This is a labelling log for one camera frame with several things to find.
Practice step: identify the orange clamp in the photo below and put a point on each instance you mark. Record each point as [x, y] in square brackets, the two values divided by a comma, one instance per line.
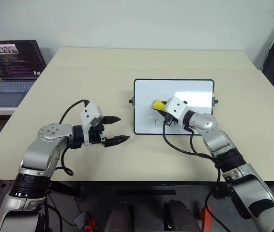
[206, 217]
[89, 225]

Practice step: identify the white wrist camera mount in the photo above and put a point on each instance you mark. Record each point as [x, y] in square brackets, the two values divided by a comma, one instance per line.
[175, 107]
[91, 111]

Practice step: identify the grey cloth scrap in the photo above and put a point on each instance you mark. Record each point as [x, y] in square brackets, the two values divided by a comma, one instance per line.
[80, 220]

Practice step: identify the black framed whiteboard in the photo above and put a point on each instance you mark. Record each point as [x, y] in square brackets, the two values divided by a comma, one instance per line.
[151, 91]

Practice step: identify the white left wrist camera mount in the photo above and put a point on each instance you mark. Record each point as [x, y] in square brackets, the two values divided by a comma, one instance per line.
[91, 111]

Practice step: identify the dark rounded grey shape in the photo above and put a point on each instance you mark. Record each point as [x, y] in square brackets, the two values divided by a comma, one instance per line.
[120, 217]
[183, 217]

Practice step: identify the grey open laptop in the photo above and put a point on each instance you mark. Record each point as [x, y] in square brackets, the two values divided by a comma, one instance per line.
[11, 72]

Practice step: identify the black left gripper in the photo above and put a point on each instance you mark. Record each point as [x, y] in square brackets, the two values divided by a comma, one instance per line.
[95, 135]

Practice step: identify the yellow whiteboard eraser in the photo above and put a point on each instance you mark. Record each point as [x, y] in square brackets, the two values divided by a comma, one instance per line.
[158, 104]

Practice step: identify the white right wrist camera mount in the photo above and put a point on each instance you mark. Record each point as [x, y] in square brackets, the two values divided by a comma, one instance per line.
[175, 107]

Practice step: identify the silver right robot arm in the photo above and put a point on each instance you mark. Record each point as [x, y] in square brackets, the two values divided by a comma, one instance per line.
[224, 142]

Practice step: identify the black table frame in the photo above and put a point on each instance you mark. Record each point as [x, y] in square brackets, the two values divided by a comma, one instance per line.
[66, 189]

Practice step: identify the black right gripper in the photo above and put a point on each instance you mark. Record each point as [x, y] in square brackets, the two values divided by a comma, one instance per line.
[171, 120]

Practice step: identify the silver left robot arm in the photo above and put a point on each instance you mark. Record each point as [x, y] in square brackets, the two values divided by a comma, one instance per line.
[42, 154]

